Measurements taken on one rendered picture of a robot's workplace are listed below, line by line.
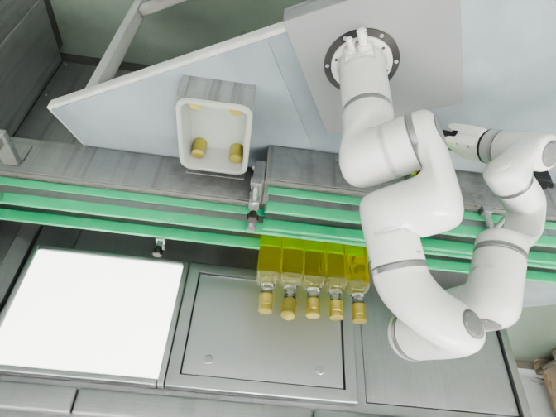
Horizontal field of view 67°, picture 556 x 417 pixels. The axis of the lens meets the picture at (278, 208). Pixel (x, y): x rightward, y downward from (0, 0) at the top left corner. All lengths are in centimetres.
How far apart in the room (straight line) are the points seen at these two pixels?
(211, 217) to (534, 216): 73
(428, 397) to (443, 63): 82
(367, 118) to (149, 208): 63
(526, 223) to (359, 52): 46
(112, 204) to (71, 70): 90
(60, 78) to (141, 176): 83
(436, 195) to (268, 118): 57
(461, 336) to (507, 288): 15
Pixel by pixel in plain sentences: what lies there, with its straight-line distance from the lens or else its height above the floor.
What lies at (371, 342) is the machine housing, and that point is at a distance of 124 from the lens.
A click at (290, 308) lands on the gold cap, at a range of 101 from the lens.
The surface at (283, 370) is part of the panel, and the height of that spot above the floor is 126.
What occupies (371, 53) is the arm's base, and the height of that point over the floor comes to 84.
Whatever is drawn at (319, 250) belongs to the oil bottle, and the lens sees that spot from 111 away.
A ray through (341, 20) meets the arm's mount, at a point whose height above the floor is 80.
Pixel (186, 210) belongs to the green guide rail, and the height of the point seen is 92.
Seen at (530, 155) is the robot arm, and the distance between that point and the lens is 90.
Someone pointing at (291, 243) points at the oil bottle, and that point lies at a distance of 110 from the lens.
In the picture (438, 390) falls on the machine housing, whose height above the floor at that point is 126.
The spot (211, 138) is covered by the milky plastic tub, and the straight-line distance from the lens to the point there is 113.
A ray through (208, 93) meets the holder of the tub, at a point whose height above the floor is 81.
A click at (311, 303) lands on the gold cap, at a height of 114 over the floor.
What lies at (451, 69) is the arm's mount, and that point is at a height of 79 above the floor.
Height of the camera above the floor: 159
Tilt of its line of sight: 38 degrees down
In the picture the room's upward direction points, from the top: 176 degrees counter-clockwise
